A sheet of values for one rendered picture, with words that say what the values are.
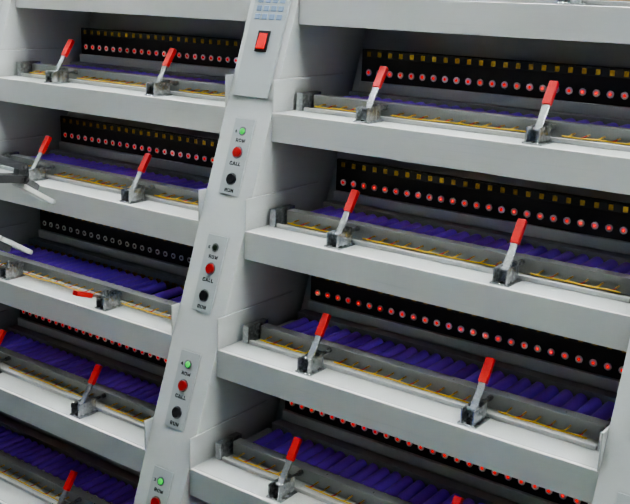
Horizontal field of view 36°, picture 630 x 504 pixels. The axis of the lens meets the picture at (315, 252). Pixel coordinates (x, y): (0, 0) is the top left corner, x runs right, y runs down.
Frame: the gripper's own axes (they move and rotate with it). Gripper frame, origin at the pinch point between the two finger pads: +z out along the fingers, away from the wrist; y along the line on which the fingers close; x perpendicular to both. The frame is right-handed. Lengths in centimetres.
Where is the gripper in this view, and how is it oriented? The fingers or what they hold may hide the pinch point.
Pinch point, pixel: (26, 220)
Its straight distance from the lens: 160.5
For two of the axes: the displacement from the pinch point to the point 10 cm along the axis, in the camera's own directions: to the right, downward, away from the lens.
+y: -3.7, 9.1, -1.6
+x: 7.9, 2.2, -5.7
